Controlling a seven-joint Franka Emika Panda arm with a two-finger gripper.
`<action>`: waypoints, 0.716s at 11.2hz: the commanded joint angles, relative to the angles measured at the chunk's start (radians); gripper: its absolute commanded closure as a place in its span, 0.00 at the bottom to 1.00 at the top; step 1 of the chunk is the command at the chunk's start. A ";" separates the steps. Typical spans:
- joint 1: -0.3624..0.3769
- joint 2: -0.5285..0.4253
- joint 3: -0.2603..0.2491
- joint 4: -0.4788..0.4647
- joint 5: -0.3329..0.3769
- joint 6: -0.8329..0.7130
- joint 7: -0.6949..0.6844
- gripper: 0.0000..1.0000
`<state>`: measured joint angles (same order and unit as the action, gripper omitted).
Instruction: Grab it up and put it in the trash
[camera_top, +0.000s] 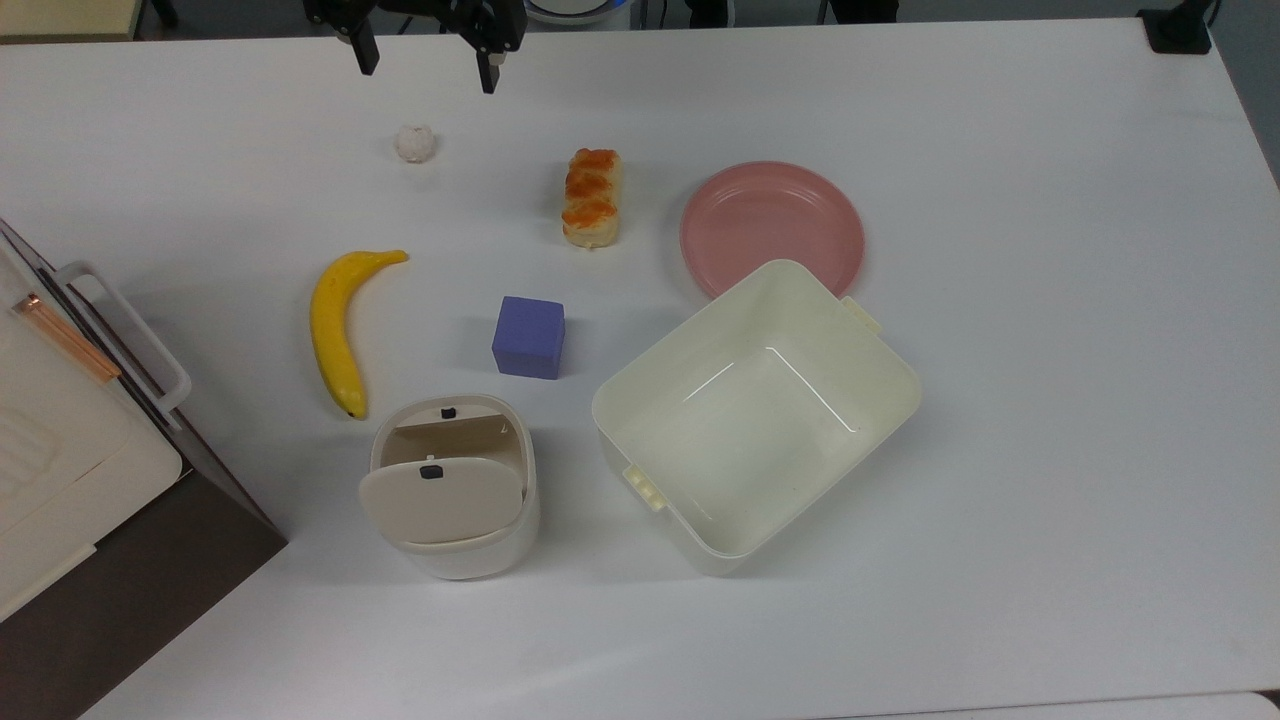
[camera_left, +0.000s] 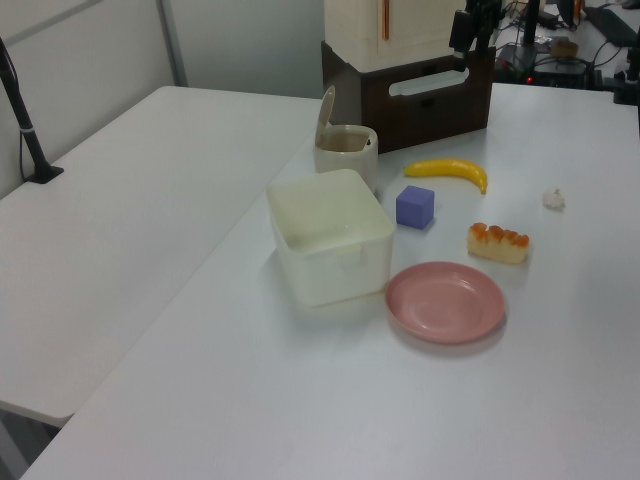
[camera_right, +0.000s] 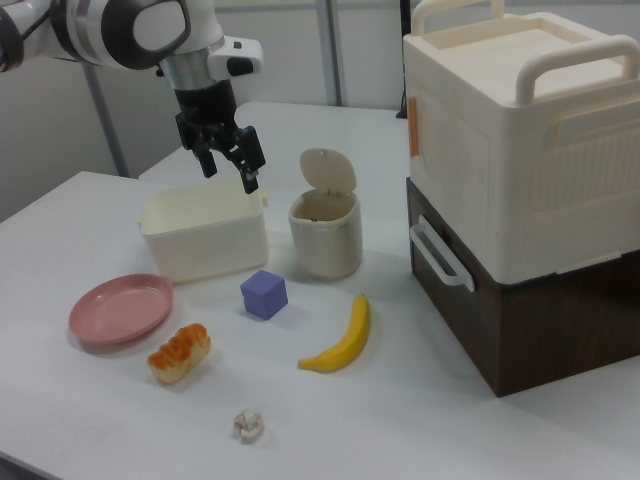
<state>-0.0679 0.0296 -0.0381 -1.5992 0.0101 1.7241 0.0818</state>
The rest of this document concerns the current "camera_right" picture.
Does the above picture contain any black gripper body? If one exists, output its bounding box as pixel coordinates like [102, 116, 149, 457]
[172, 79, 247, 153]

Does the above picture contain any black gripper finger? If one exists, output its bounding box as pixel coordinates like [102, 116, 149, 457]
[192, 135, 219, 179]
[225, 126, 267, 196]

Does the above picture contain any paper ball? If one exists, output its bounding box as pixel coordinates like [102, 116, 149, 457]
[230, 408, 265, 444]

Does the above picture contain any cream trash can lid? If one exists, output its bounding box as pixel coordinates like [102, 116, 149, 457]
[299, 148, 358, 194]

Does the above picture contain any cream small trash can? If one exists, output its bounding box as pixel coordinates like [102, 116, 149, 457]
[287, 191, 363, 279]

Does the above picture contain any cream rectangular plastic bin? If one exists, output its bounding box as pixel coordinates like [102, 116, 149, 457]
[137, 179, 270, 286]

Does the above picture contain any purple cube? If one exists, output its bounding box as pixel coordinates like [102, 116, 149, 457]
[239, 269, 289, 322]

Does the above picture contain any pink plate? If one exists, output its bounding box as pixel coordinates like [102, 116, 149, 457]
[68, 273, 175, 345]

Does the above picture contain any orange glazed bread loaf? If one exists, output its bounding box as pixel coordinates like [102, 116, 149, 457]
[146, 323, 213, 385]

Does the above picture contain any yellow banana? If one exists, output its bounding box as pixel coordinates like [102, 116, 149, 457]
[297, 293, 372, 373]

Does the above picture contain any white toaster oven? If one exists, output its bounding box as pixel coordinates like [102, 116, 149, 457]
[405, 177, 640, 399]

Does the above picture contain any white drawer handle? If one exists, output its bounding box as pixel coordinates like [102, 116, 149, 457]
[409, 214, 476, 291]

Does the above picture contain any cream box with handles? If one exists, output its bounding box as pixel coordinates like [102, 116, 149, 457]
[402, 0, 640, 275]

